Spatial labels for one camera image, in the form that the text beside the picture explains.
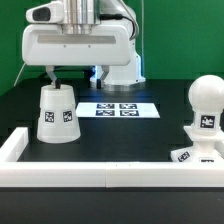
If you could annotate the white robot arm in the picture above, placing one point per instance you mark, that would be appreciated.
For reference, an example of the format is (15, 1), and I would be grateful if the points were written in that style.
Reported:
(79, 17)

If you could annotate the white U-shaped fence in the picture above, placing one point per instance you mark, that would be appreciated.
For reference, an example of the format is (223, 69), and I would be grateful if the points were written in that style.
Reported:
(14, 173)

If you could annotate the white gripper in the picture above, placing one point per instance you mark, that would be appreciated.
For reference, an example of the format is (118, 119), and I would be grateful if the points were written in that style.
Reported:
(46, 45)

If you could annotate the white lamp base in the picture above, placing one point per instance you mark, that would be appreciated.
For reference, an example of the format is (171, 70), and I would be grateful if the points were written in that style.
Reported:
(203, 148)

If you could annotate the white marker sheet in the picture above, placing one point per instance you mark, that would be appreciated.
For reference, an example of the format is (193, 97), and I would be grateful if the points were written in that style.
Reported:
(117, 110)

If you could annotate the white lamp shade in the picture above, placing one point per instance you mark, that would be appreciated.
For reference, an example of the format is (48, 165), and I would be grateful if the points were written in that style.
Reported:
(57, 122)

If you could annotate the white lamp bulb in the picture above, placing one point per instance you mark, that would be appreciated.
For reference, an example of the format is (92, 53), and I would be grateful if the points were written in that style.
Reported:
(206, 96)

